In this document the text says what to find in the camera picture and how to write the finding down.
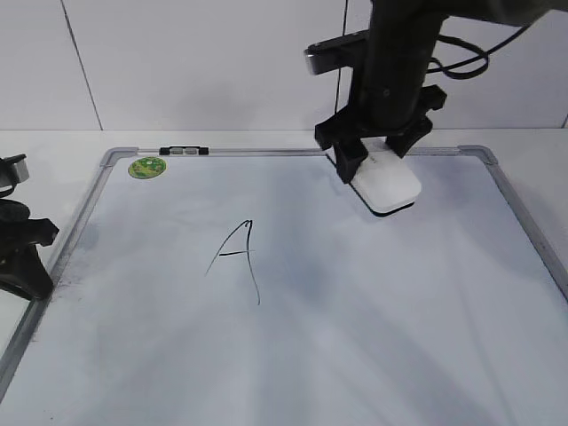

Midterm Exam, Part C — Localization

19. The round green sticker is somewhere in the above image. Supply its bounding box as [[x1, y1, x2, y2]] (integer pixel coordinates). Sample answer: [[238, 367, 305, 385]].
[[128, 157, 167, 180]]

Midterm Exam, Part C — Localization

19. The white eraser with black felt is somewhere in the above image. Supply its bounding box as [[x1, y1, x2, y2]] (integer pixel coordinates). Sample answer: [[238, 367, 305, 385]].
[[344, 144, 422, 217]]

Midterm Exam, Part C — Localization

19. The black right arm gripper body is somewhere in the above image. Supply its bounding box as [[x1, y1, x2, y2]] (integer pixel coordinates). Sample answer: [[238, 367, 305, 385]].
[[314, 85, 446, 149]]

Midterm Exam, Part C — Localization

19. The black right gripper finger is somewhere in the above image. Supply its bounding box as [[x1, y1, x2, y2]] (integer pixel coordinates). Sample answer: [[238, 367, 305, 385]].
[[385, 115, 432, 158], [334, 138, 368, 184]]

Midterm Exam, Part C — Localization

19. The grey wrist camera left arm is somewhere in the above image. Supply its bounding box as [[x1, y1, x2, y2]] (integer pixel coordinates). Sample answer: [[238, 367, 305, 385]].
[[0, 154, 29, 188]]

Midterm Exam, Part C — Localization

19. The white board with grey frame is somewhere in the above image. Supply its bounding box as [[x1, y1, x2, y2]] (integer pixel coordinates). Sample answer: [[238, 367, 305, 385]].
[[1, 146, 567, 425]]

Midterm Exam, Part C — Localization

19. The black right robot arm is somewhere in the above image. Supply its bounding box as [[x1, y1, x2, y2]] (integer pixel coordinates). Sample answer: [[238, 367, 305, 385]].
[[304, 1, 567, 217]]

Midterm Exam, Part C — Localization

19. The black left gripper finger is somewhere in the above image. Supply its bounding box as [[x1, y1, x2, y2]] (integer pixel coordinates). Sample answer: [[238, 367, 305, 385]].
[[1, 267, 33, 301], [12, 245, 53, 298]]

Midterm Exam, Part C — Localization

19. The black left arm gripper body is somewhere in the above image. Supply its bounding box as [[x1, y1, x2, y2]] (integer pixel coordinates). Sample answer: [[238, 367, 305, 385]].
[[1, 199, 59, 262]]

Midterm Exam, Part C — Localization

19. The black cable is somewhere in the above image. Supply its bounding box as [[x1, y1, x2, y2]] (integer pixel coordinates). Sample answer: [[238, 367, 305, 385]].
[[425, 21, 533, 80]]

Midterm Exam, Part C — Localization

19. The black hanging clip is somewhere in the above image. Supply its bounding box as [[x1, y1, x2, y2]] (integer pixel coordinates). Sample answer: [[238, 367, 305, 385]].
[[159, 146, 209, 156]]

